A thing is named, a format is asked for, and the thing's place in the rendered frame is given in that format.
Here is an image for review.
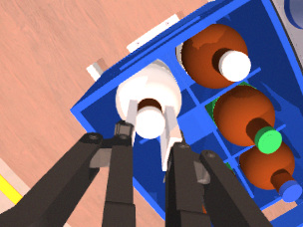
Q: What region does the brown bottle with white cap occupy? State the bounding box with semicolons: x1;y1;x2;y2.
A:
174;23;250;89

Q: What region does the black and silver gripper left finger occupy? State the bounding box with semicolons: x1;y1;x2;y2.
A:
0;99;138;227

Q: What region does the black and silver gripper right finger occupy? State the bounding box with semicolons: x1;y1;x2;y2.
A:
160;106;273;227

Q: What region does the dark grey tray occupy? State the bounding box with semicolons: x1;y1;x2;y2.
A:
270;0;303;76

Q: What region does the white bottle with grey label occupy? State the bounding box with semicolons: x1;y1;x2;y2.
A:
116;59;181;138

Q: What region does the blue crate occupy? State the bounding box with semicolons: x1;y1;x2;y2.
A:
70;0;303;227

